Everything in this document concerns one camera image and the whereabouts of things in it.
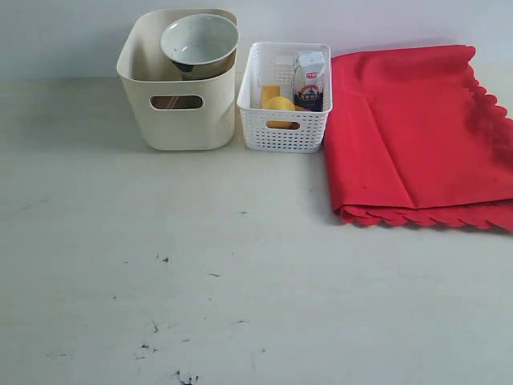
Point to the small milk carton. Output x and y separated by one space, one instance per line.
309 80

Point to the stainless steel cup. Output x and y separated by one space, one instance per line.
206 71

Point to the cream plastic bin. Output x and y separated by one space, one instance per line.
145 72

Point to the yellow lemon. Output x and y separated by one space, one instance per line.
278 103

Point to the yellow cheese wedge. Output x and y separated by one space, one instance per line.
269 92

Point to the brown wooden plate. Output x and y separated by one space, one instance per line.
186 102

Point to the white lattice plastic basket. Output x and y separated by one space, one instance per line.
272 64

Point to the red scalloped tablecloth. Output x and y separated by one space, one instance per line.
414 138

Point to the white ceramic bowl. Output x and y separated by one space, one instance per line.
199 39

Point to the fried chicken nugget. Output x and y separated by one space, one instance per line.
300 108

